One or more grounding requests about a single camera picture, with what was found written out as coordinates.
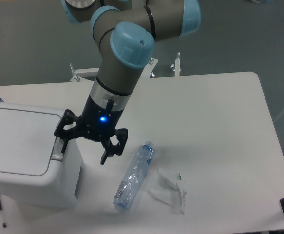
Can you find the white base frame bracket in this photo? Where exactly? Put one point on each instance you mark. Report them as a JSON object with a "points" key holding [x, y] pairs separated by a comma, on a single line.
{"points": [[79, 75]]}

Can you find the black white pen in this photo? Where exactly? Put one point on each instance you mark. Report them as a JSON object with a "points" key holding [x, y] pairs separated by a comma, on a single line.
{"points": [[4, 225]]}

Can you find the clear plastic wrapper bag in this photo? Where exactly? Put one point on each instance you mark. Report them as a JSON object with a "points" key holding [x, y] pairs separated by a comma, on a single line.
{"points": [[169, 189]]}

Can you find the white push-lid trash can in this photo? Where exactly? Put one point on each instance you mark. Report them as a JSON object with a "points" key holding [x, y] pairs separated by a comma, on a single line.
{"points": [[36, 167]]}

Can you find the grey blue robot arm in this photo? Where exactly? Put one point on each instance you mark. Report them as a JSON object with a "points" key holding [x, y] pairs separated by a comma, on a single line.
{"points": [[126, 38]]}

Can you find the crushed clear plastic bottle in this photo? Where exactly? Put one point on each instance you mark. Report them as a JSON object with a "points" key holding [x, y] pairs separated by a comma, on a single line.
{"points": [[134, 176]]}

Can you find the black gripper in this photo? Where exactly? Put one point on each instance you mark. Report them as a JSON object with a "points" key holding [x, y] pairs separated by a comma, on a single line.
{"points": [[99, 122]]}

